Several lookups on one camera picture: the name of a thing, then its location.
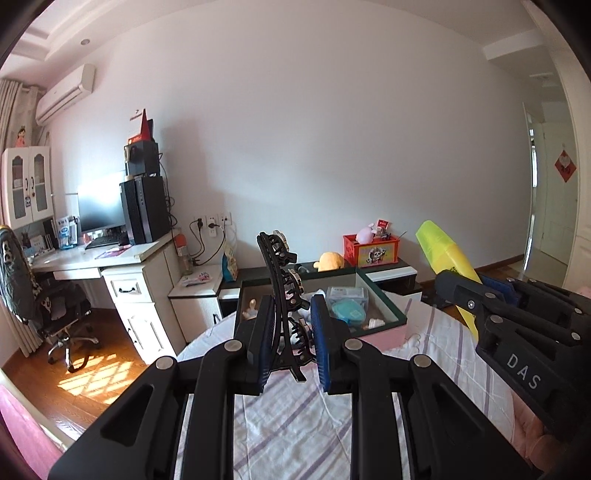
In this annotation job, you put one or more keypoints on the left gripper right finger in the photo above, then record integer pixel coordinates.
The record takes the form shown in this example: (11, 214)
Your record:
(408, 416)

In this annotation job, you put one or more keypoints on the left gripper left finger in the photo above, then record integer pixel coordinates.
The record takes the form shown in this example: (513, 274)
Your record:
(176, 418)

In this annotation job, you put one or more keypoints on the yellow highlighter marker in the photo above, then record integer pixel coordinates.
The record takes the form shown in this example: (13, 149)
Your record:
(450, 267)

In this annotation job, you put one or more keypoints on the pink block cat figure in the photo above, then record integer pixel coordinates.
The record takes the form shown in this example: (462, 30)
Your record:
(374, 323)

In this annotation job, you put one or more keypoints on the teal round case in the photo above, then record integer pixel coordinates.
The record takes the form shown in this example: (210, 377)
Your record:
(349, 311)

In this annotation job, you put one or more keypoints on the clear dental floss box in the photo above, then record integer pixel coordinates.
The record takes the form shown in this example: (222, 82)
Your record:
(339, 293)

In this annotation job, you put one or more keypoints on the black hair claw clip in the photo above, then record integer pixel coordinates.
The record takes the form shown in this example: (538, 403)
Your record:
(290, 345)

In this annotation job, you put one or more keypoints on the baby doll figurine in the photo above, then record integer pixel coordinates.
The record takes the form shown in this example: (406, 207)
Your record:
(251, 311)

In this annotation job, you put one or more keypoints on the person right hand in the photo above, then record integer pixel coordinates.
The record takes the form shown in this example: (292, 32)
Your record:
(530, 438)

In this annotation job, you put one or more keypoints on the white door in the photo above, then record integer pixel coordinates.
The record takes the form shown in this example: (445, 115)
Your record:
(554, 199)

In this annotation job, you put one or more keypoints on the pink bed sheet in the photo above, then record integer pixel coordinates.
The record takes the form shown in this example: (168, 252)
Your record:
(27, 452)

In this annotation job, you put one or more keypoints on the striped white quilt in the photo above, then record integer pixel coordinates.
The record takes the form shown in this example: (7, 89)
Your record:
(296, 431)

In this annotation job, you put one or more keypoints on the black white side table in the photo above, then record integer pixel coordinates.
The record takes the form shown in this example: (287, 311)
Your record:
(398, 278)

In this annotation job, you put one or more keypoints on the low white bedside table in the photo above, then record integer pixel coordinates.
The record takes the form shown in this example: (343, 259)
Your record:
(202, 299)

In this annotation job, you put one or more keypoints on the pink storage box dark rim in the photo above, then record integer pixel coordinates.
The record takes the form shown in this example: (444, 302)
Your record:
(255, 283)

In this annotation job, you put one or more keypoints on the black office chair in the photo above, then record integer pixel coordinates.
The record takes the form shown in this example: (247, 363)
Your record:
(51, 308)

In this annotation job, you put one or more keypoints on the white computer desk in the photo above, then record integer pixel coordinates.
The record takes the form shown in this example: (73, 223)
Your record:
(138, 279)

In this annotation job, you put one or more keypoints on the red toy crate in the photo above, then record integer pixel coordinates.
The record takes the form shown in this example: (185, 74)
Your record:
(378, 253)

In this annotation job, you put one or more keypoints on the pink plush in crate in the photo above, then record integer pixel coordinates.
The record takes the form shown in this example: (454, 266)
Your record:
(366, 235)

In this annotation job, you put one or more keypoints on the yellow plush toy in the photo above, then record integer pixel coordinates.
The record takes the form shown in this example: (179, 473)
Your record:
(329, 261)

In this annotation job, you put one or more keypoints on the computer monitor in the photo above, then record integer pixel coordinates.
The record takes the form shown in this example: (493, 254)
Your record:
(101, 210)

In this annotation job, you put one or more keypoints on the black computer tower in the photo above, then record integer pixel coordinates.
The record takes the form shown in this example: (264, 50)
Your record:
(144, 209)

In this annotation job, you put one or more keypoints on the black box on tower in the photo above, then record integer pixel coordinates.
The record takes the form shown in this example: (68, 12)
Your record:
(142, 158)

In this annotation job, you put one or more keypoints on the white glass door cabinet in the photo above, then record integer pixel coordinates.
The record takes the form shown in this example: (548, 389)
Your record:
(26, 185)

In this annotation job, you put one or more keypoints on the white air conditioner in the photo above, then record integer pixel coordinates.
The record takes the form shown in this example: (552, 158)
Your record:
(72, 88)

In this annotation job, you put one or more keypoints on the wall power sockets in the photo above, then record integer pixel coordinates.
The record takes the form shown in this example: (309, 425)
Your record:
(214, 224)

